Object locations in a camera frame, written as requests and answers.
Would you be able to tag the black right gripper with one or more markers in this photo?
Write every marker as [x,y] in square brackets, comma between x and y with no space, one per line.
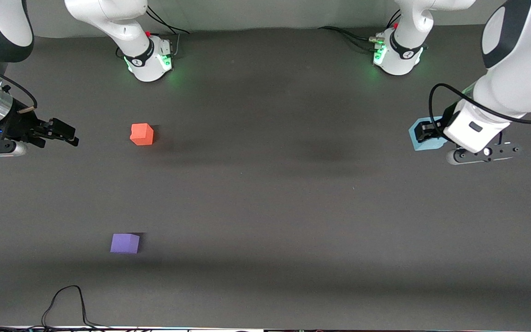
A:
[16,123]

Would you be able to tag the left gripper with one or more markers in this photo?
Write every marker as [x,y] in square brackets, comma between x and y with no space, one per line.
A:
[437,127]

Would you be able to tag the blue block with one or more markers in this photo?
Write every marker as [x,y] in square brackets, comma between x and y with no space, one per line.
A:
[424,145]

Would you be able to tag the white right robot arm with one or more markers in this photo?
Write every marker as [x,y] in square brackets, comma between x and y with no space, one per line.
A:
[109,18]

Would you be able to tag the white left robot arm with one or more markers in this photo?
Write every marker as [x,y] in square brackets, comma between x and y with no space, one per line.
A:
[519,60]

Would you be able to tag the orange block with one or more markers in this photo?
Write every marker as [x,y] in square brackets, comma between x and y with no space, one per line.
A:
[141,134]

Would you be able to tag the purple block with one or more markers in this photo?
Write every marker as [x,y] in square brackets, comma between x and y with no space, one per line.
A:
[124,243]

